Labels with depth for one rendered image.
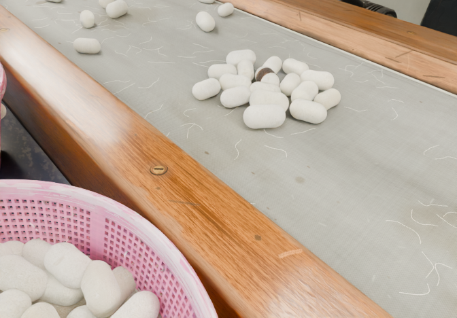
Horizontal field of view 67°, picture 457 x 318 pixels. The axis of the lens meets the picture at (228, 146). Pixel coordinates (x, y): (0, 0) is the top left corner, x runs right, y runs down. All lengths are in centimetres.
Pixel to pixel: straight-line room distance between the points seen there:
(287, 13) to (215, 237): 42
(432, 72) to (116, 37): 39
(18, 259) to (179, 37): 35
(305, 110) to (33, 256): 24
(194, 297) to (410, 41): 42
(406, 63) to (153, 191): 35
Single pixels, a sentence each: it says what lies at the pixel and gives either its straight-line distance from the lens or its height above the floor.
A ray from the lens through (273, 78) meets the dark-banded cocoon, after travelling 36.
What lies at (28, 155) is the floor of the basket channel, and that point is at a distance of 42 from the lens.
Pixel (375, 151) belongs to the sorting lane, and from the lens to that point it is 33.
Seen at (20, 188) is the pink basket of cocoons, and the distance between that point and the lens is 25.
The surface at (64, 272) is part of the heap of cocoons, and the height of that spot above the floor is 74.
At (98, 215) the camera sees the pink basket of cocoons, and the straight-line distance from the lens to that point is 22.
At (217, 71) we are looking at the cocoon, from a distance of 37.
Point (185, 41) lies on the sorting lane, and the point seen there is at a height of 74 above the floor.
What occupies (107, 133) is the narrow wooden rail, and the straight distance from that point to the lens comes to 27.
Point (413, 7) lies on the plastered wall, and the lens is 250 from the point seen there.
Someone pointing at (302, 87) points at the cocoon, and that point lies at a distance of 35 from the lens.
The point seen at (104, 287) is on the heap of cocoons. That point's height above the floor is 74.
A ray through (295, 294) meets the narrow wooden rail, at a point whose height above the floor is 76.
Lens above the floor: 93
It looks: 40 degrees down
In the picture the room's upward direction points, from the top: 4 degrees clockwise
